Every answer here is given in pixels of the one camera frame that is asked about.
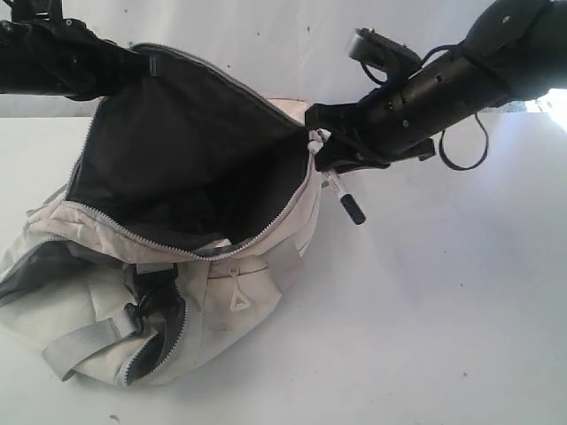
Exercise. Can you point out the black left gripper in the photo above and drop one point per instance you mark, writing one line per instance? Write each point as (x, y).
(90, 67)

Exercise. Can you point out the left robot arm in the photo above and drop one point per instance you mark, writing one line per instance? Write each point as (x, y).
(43, 53)

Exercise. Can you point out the white marker black cap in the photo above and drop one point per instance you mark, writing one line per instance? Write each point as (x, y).
(345, 198)

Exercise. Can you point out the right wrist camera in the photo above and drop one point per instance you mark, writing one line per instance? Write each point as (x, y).
(374, 50)

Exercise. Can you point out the white fabric backpack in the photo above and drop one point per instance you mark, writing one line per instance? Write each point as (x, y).
(184, 221)

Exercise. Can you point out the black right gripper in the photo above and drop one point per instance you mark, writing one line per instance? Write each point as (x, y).
(437, 97)

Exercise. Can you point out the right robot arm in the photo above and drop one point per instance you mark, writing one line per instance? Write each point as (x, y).
(515, 51)

